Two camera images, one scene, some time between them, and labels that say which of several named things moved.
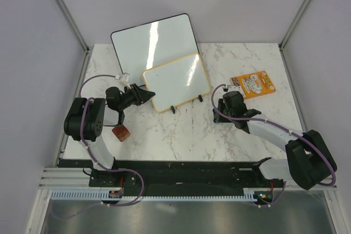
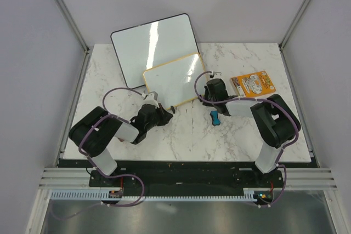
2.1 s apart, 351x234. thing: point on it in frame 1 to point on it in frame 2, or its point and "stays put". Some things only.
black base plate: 134,177 stays put
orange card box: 254,84 stays put
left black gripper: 141,96 to 165,116
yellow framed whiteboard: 177,82 stays put
